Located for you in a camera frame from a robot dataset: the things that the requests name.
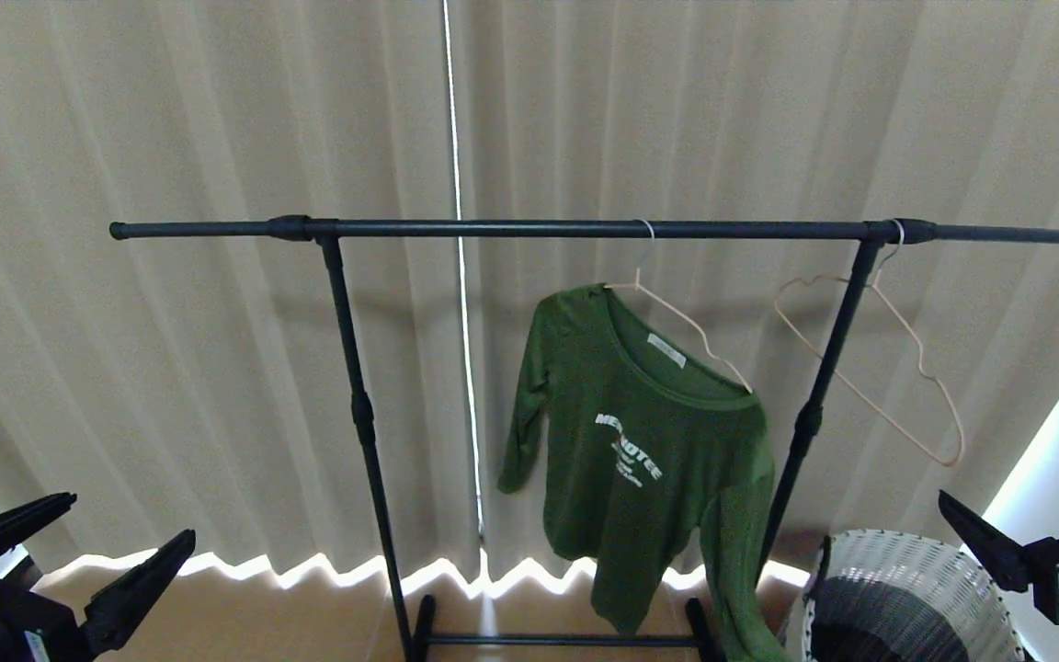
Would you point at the green printed t-shirt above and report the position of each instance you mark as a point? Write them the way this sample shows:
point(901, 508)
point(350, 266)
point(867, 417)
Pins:
point(640, 460)

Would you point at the pink clothes hanger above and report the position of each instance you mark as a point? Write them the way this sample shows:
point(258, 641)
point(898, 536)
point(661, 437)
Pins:
point(860, 389)
point(681, 317)

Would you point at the white laundry basket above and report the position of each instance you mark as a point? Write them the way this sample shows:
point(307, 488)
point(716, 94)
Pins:
point(906, 570)

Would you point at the black clothes rack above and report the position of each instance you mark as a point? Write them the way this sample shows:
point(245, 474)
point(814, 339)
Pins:
point(493, 228)

